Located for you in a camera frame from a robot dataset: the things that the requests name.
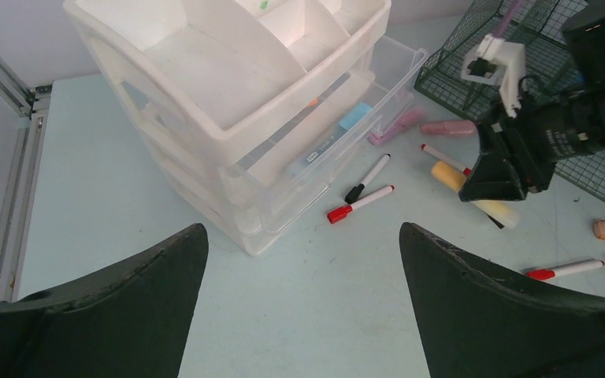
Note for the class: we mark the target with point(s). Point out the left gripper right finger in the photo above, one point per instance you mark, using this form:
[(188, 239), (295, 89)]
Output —
[(479, 319)]

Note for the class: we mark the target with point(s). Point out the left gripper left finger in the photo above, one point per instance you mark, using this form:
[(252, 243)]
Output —
[(129, 319)]

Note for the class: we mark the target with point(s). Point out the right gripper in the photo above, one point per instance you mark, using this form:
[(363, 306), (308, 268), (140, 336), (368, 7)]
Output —
[(507, 168)]

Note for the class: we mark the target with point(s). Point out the yellow highlighter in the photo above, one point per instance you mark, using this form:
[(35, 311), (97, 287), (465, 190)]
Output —
[(498, 210)]

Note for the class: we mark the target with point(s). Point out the light blue highlighter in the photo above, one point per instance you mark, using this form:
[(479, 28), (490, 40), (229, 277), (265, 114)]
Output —
[(336, 132)]

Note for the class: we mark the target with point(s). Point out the white plastic drawer organizer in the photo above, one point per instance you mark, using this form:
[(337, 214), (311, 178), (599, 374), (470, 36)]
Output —
[(205, 82)]

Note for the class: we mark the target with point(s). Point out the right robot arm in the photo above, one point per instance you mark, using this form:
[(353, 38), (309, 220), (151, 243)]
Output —
[(572, 124)]

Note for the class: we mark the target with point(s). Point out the black cap marker lower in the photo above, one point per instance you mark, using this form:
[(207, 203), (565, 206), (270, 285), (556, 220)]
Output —
[(496, 223)]

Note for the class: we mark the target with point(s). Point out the black cap marker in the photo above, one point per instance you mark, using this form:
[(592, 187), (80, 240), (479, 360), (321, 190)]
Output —
[(496, 223), (355, 192)]

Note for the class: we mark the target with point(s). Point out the red cap marker right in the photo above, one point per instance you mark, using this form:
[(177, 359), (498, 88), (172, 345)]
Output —
[(443, 157)]

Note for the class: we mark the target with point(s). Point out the red cap marker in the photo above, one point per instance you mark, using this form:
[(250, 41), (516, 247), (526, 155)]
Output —
[(565, 270), (443, 157), (342, 212)]

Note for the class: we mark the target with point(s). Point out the pink highlighter right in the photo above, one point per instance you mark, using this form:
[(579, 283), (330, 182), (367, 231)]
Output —
[(453, 128)]

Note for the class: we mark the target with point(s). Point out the pink highlighter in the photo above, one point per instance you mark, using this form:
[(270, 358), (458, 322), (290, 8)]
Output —
[(453, 128), (405, 121)]

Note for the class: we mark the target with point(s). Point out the red cap marker bottom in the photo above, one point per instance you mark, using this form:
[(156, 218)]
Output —
[(565, 270)]

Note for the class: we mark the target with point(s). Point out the pink highlighter left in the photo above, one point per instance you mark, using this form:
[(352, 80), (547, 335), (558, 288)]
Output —
[(405, 121)]

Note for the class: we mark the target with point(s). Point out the black cap marker upper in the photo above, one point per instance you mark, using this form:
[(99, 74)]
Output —
[(355, 192)]

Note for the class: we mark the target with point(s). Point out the red cap marker left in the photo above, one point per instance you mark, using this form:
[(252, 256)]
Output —
[(342, 212)]

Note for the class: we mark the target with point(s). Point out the green wire mesh organizer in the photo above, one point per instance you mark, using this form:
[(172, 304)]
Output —
[(535, 24)]

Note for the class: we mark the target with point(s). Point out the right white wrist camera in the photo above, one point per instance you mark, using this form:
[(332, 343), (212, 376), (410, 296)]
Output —
[(499, 63)]

